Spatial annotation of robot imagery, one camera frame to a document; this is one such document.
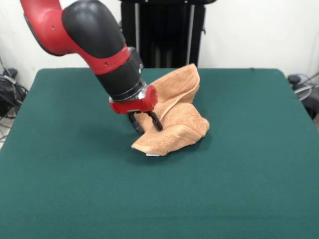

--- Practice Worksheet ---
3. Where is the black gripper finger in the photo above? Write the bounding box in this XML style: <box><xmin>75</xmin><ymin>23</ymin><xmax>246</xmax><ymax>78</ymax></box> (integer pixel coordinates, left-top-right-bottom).
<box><xmin>128</xmin><ymin>113</ymin><xmax>144</xmax><ymax>133</ymax></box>
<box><xmin>147</xmin><ymin>111</ymin><xmax>164</xmax><ymax>131</ymax></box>

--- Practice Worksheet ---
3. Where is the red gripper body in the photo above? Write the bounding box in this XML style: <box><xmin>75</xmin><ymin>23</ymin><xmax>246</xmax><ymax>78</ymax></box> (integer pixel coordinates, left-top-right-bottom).
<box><xmin>109</xmin><ymin>85</ymin><xmax>160</xmax><ymax>116</ymax></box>

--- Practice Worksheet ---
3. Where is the tan terry towel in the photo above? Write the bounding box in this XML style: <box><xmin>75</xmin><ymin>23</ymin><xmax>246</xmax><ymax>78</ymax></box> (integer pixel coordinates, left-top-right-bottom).
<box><xmin>131</xmin><ymin>63</ymin><xmax>210</xmax><ymax>158</ymax></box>

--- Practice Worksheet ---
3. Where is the dark green table cloth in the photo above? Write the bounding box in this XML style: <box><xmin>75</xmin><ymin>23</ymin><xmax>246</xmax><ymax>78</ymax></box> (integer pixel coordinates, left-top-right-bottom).
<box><xmin>0</xmin><ymin>67</ymin><xmax>319</xmax><ymax>239</ymax></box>

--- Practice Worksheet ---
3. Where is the grey round stand base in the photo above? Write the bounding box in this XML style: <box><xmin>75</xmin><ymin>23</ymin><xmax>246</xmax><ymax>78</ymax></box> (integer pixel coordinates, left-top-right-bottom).
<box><xmin>287</xmin><ymin>73</ymin><xmax>319</xmax><ymax>118</ymax></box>

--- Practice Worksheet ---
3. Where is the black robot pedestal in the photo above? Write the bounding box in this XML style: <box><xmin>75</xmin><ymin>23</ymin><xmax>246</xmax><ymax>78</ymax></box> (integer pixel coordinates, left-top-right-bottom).
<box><xmin>119</xmin><ymin>0</ymin><xmax>207</xmax><ymax>69</ymax></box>

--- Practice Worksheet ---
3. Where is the black cable tangle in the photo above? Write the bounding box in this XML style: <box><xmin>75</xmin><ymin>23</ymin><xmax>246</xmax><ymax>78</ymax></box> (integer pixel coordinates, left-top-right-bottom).
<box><xmin>0</xmin><ymin>68</ymin><xmax>28</xmax><ymax>120</ymax></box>

